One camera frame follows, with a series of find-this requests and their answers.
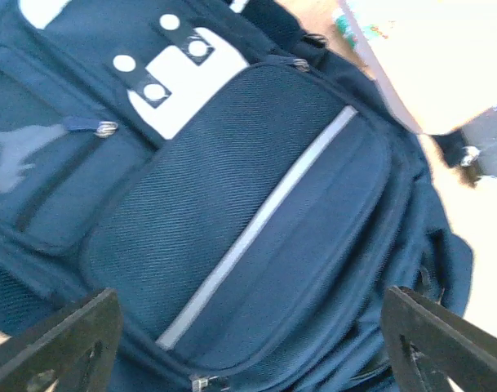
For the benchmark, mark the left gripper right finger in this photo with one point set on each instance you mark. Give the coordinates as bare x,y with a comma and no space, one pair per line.
429,346

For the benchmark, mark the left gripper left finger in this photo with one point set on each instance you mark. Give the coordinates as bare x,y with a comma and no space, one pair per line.
74,349

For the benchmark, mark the navy blue backpack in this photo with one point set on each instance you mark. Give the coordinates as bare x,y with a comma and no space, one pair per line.
243,189

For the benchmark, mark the orange treehouse book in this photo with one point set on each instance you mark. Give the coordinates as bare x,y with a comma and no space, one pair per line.
435,62

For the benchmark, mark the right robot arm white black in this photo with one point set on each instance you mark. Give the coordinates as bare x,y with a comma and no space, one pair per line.
472,148

